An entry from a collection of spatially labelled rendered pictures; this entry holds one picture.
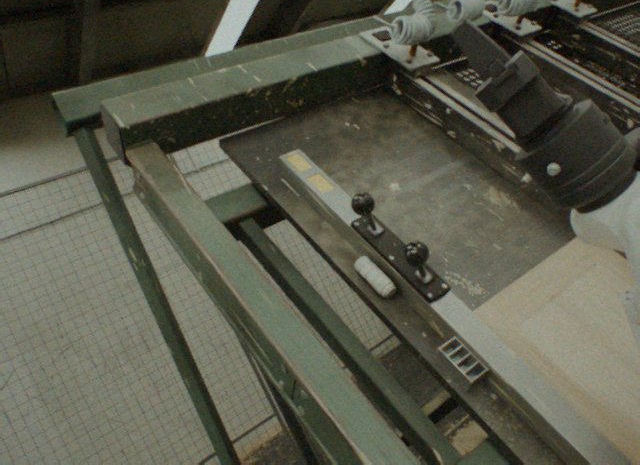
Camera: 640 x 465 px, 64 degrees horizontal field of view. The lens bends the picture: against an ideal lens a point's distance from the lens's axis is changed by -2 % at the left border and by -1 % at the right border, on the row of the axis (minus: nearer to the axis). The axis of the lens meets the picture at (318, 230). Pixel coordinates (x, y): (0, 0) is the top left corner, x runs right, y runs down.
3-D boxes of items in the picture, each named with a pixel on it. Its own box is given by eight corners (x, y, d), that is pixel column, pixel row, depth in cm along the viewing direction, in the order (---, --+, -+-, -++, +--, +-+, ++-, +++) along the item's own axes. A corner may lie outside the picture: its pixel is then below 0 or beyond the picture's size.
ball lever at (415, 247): (424, 294, 84) (414, 266, 73) (408, 279, 86) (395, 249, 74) (441, 279, 84) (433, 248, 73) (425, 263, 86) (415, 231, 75)
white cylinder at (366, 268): (352, 270, 90) (382, 302, 86) (355, 259, 88) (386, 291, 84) (364, 263, 91) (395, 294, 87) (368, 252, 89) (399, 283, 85)
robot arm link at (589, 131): (453, 114, 48) (538, 210, 48) (542, 36, 43) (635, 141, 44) (463, 100, 59) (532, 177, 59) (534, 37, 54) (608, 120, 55)
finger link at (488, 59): (470, 12, 50) (512, 60, 50) (444, 37, 51) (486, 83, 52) (469, 12, 49) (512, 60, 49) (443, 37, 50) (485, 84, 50)
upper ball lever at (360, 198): (375, 247, 90) (359, 214, 78) (361, 233, 92) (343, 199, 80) (391, 232, 90) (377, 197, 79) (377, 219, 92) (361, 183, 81)
